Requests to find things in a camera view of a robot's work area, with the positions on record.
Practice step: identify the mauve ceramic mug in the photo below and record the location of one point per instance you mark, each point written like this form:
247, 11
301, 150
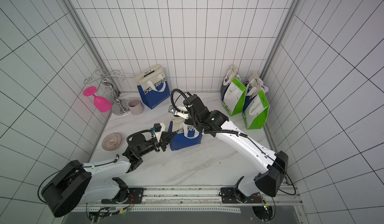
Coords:
136, 106

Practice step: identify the blue cheerful bag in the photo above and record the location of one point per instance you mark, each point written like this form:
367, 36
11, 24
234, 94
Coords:
153, 86
186, 136

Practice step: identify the blue Cheerful bag front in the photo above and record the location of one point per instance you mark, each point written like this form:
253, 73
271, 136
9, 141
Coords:
153, 86

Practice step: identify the round drain cover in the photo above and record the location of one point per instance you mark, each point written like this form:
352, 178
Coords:
111, 141

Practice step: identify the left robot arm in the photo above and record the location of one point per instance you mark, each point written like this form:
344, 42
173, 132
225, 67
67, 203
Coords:
78, 183

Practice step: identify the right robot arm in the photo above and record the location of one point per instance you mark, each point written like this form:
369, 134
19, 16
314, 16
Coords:
271, 167

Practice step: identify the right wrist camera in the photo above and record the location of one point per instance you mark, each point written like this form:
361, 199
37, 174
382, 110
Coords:
179, 111

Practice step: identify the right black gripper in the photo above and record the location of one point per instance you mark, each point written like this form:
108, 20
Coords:
186, 111

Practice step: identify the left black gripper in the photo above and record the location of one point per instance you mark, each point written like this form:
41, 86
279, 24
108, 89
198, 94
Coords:
164, 141

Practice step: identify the chrome glass holder stand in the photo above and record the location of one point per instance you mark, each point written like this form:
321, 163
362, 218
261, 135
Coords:
119, 106

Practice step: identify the pink plastic wine glass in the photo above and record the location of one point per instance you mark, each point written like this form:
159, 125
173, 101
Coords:
101, 103

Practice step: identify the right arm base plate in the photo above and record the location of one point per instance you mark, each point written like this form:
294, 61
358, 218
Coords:
230, 196

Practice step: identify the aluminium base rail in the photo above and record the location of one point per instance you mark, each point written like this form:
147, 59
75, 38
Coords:
189, 196

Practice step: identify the green white bag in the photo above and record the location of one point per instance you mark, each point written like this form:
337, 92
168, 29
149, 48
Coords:
256, 114
234, 97

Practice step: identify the dark blue bag behind right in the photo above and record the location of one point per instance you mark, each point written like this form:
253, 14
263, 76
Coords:
253, 86

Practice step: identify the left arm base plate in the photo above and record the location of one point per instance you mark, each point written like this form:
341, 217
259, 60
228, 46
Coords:
126, 196

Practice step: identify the dark bag behind left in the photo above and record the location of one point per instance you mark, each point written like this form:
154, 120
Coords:
231, 74

